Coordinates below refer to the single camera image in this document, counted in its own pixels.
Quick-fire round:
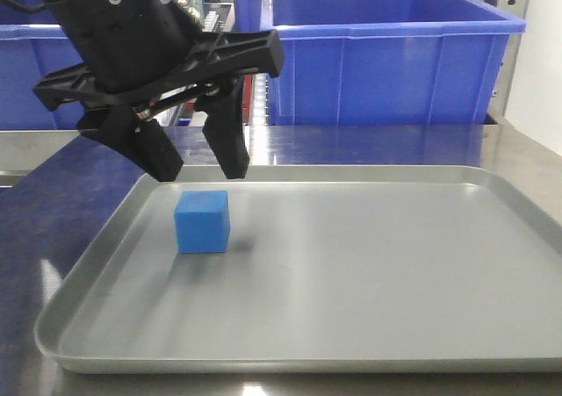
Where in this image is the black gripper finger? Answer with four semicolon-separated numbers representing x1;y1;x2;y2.
77;104;184;182
195;77;249;179

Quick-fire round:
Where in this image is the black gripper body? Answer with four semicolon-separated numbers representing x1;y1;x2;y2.
33;0;284;114

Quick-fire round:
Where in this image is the blue cube block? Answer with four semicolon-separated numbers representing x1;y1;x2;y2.
174;190;230;254

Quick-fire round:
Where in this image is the blue bin front left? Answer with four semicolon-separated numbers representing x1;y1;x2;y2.
1;4;83;130

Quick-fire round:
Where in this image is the blue bin front right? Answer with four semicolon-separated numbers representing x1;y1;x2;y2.
260;0;526;126

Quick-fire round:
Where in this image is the grey plastic tray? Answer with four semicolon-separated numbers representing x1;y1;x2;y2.
34;165;561;374

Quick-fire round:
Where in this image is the white roller rail right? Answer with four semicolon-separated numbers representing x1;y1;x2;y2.
249;74;269;126

